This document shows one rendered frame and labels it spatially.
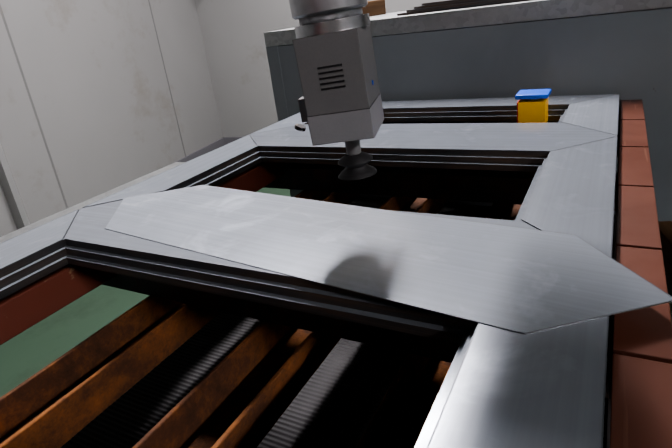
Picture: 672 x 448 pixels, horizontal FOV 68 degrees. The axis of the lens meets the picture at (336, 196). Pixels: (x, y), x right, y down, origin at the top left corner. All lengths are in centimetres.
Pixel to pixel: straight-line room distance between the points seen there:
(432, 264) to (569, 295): 13
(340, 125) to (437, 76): 86
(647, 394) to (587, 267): 14
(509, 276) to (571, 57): 85
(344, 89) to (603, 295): 29
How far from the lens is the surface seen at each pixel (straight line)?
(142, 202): 84
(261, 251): 58
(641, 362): 44
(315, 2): 49
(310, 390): 83
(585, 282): 48
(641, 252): 59
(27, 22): 339
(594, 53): 127
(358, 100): 49
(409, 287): 47
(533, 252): 53
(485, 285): 47
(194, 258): 60
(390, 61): 137
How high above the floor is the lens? 109
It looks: 20 degrees down
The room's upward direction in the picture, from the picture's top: 8 degrees counter-clockwise
